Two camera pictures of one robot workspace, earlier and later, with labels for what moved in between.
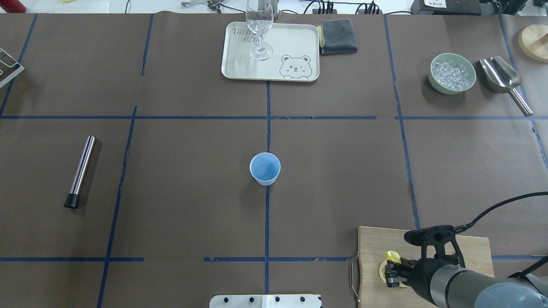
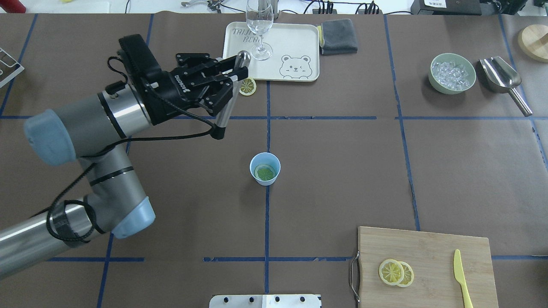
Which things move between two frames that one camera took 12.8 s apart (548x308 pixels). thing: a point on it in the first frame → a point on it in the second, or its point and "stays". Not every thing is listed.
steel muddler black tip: (72, 200) → (218, 133)
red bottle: (13, 6) stays
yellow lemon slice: (391, 255) → (265, 172)
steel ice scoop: (500, 77) stays
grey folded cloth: (337, 36) stays
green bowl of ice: (451, 74) stays
